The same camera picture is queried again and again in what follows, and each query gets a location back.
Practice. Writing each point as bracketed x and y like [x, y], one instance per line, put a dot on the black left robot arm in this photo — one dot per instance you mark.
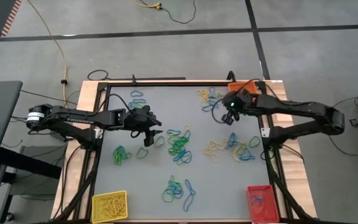
[73, 119]

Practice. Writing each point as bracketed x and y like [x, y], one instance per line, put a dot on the yellow plastic basket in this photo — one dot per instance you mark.
[96, 202]

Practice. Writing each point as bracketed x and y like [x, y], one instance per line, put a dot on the black desk leg frame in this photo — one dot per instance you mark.
[26, 163]

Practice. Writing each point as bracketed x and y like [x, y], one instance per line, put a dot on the black metal bar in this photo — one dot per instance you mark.
[154, 78]

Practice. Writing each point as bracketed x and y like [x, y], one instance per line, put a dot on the orange plastic basket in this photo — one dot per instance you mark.
[253, 88]

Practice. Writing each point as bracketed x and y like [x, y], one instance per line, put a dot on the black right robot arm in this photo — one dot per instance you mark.
[291, 105]

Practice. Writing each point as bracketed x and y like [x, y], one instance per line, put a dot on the grey table mat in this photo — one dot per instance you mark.
[154, 174]

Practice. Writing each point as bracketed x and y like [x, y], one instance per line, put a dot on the black clamp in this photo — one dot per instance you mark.
[231, 76]

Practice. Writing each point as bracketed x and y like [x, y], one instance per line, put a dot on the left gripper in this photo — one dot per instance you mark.
[137, 119]

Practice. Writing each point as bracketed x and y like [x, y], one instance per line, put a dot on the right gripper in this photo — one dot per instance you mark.
[241, 102]

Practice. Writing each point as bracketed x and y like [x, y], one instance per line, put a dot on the red plastic basket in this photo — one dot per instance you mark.
[267, 214]

